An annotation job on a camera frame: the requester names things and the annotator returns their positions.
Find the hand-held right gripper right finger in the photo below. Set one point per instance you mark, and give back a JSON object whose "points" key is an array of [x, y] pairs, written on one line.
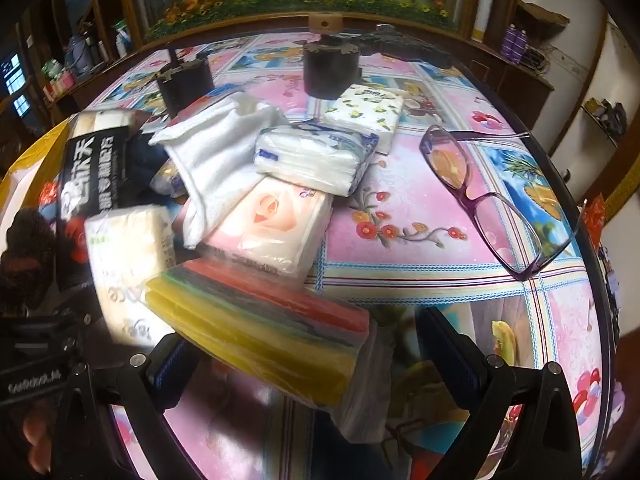
{"points": [[450, 355]]}

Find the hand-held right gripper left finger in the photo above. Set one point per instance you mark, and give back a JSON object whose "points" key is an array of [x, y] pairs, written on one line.
{"points": [[167, 375]]}

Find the multicoloured cloth pack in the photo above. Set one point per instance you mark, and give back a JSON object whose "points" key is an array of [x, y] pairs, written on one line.
{"points": [[250, 330]]}

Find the cream tissue pack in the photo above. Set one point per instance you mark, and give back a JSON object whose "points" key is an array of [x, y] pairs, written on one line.
{"points": [[130, 270]]}

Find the rose print tissue pack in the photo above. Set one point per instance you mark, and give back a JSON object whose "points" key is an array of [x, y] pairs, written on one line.
{"points": [[265, 225]]}

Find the blue-yellow snack packet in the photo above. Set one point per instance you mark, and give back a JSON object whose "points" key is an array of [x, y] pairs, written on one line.
{"points": [[167, 180]]}

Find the black printed packet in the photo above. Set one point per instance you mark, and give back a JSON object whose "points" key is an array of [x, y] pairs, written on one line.
{"points": [[95, 160]]}

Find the blue cloth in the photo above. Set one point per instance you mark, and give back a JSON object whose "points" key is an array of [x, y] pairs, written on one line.
{"points": [[145, 155]]}

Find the white towel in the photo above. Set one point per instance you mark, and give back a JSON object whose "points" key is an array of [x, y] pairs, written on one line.
{"points": [[215, 150]]}

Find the blue white tissue pack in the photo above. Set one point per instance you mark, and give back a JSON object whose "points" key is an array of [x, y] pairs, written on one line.
{"points": [[310, 155]]}

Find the lemon print tissue pack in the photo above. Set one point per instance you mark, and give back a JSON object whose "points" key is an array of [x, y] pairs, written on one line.
{"points": [[365, 110]]}

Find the person's left hand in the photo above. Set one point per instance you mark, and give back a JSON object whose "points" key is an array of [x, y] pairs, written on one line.
{"points": [[37, 440]]}

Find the purple eyeglasses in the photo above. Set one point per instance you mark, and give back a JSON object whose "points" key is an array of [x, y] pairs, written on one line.
{"points": [[520, 255]]}

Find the fruit print tablecloth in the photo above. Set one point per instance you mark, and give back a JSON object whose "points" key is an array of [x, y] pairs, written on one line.
{"points": [[400, 210]]}

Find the red paper decoration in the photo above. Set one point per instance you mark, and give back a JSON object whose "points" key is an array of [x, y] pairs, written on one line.
{"points": [[595, 215]]}

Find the green packet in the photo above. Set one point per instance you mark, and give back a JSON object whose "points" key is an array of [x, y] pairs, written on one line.
{"points": [[50, 66]]}

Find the black motor with bare shaft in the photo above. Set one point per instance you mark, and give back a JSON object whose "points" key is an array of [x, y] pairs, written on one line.
{"points": [[182, 85]]}

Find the black motor with tan pulley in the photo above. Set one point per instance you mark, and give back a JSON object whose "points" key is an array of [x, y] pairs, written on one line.
{"points": [[330, 72]]}

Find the blue thermos jug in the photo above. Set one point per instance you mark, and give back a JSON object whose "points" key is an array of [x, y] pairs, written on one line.
{"points": [[80, 47]]}

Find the purple bottle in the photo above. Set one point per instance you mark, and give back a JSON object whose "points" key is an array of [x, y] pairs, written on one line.
{"points": [[509, 40], [522, 44]]}

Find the white spray bottle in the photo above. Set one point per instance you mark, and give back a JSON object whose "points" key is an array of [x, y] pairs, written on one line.
{"points": [[121, 40]]}

